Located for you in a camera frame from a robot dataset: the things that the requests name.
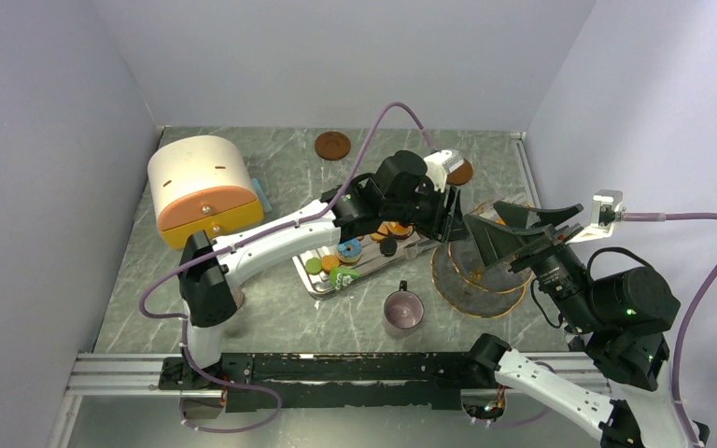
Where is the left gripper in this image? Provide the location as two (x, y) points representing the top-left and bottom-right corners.
(385, 178), (473, 245)

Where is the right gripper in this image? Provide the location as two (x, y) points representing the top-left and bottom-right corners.
(462, 198), (603, 332)

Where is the orange donut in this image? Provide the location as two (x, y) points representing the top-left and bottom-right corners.
(386, 221), (414, 239)

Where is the blue sprinkled donut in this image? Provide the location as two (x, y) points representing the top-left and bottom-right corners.
(336, 238), (363, 264)

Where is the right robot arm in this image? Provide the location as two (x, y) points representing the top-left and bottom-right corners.
(463, 201), (710, 447)

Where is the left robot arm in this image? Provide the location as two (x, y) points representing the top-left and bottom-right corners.
(177, 149), (468, 388)

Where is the small glass plate gold rim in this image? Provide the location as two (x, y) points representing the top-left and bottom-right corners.
(447, 197), (536, 295)

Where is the brown coaster right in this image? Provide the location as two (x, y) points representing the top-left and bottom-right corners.
(446, 159), (473, 186)

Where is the brown coaster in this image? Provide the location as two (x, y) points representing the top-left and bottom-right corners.
(446, 159), (473, 186)
(314, 131), (352, 161)

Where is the black cookie right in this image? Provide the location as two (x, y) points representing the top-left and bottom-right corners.
(379, 238), (398, 257)

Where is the orange biscuit right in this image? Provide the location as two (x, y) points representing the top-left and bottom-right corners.
(370, 223), (389, 243)

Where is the orange biscuit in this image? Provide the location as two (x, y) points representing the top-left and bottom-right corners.
(320, 255), (342, 273)
(370, 223), (389, 243)

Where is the purple mug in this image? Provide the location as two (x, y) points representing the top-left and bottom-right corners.
(383, 280), (425, 339)

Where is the green cake slice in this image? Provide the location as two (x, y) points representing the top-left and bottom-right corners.
(329, 266), (360, 290)

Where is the steel tray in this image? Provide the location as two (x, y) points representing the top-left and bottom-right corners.
(292, 231), (427, 299)

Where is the orange biscuit front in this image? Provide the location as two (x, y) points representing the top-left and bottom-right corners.
(320, 255), (342, 273)

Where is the brown coaster far left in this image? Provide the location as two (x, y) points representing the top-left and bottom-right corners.
(314, 131), (352, 161)

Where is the light blue object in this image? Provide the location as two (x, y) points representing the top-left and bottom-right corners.
(251, 178), (273, 215)

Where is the cream bread box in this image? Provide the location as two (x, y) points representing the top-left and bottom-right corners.
(148, 135), (264, 250)

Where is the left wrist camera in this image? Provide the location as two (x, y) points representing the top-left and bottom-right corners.
(424, 149), (465, 192)

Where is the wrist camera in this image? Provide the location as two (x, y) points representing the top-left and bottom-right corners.
(424, 149), (465, 192)
(569, 189), (624, 244)

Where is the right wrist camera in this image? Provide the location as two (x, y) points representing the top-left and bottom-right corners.
(569, 189), (624, 244)

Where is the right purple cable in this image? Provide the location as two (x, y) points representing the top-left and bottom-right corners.
(621, 212), (717, 446)

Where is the purple cable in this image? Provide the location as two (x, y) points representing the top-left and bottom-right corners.
(621, 212), (717, 446)
(138, 102), (437, 434)

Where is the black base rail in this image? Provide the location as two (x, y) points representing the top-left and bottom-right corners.
(158, 352), (507, 418)

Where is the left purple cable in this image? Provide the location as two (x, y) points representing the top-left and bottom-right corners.
(138, 102), (437, 434)

